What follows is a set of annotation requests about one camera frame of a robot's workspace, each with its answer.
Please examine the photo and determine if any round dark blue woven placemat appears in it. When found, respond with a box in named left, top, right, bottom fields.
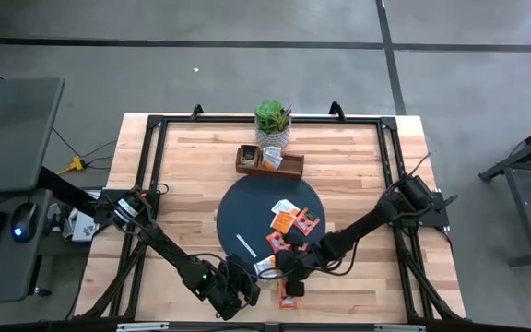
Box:
left=215, top=174, right=327, bottom=280

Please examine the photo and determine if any white and orange tea packet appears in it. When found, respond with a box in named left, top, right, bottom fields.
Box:
left=269, top=210, right=297, bottom=235
left=253, top=255, right=278, bottom=280
left=261, top=146, right=284, bottom=172
left=270, top=198, right=301, bottom=217

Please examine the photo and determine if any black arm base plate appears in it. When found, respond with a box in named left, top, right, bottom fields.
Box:
left=94, top=187, right=161, bottom=227
left=383, top=191, right=451, bottom=228

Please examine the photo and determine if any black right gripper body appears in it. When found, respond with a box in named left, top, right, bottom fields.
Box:
left=275, top=239, right=336, bottom=282

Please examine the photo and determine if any black computer mouse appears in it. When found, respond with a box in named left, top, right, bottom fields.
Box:
left=10, top=202, right=39, bottom=244

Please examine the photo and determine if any small white box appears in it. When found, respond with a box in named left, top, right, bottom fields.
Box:
left=70, top=209, right=100, bottom=243

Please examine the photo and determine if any wooden tea organizer box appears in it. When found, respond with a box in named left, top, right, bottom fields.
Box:
left=234, top=143, right=305, bottom=181

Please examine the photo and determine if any succulent in patterned white pot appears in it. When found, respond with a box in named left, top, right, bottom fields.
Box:
left=254, top=99, right=293, bottom=152

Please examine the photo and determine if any dark metal stand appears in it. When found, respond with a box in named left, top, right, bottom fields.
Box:
left=478, top=117, right=531, bottom=269

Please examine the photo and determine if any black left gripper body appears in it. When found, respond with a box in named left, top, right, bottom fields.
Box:
left=200, top=265, right=248, bottom=322

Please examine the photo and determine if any black aluminium table frame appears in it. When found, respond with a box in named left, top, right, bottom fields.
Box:
left=74, top=113, right=467, bottom=324

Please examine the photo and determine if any grey computer desk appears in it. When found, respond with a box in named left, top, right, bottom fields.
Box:
left=0, top=77, right=105, bottom=305

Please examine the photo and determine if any silver aluminium profile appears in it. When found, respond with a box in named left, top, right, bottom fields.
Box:
left=116, top=322, right=171, bottom=332
left=373, top=324, right=427, bottom=332

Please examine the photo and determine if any yellow cable splitter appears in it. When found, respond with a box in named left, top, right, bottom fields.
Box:
left=57, top=155, right=87, bottom=175

